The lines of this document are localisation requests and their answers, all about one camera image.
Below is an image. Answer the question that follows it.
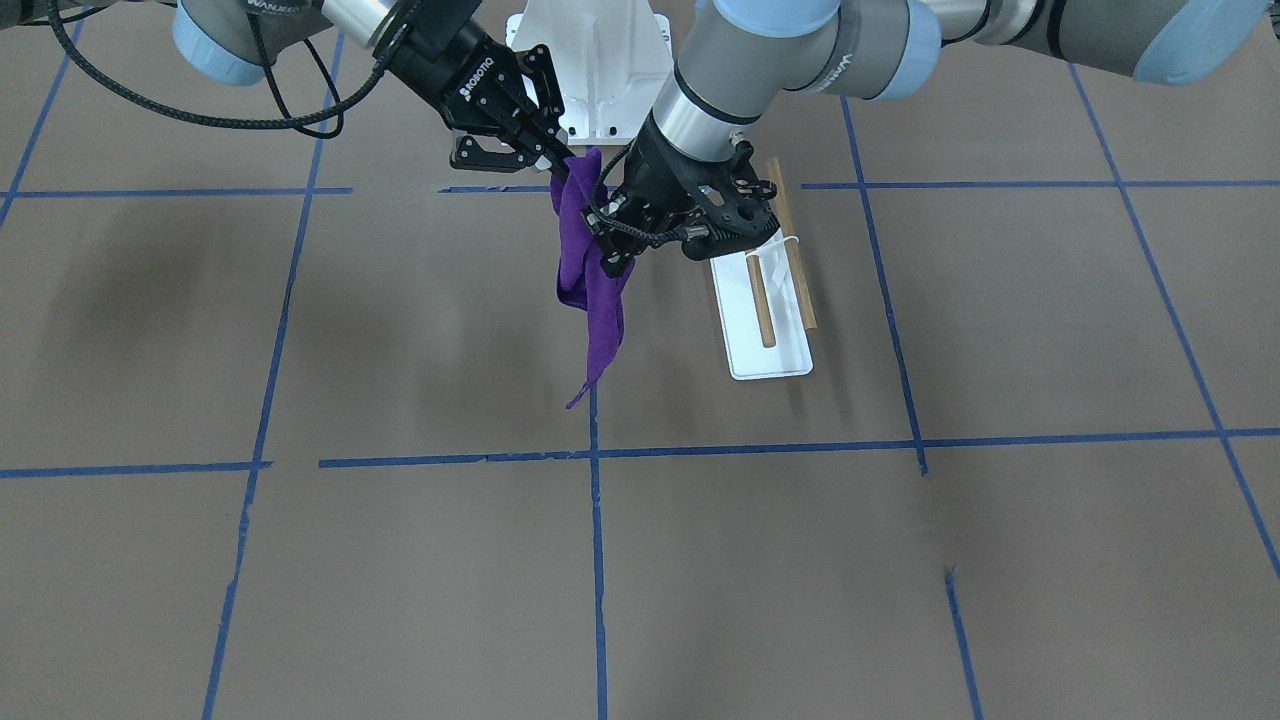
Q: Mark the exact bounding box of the brown paper table cover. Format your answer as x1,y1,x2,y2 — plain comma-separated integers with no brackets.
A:
1,23,1279,719

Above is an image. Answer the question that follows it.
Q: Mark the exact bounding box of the braided black cable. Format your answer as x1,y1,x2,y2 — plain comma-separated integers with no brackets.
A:
44,0,401,141
586,140,713,249

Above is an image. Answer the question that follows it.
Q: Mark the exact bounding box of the purple towel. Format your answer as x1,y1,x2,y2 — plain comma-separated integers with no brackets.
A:
549,149,631,410

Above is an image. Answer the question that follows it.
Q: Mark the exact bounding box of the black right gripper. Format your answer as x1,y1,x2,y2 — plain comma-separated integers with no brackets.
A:
376,1,573,176

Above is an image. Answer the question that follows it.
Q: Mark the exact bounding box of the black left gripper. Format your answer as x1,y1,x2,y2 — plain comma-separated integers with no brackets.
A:
596,119,780,281

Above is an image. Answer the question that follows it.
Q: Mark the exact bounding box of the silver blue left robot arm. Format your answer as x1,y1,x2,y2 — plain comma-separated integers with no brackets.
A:
584,1,1268,278

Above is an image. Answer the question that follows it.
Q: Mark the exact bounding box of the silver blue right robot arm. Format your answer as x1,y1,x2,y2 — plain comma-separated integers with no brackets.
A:
3,1,572,178

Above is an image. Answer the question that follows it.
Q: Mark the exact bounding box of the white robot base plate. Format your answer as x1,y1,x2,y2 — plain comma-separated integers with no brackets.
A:
506,1,675,146

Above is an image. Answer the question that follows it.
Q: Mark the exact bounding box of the white towel rack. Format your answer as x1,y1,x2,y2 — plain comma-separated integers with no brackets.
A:
710,156,817,380

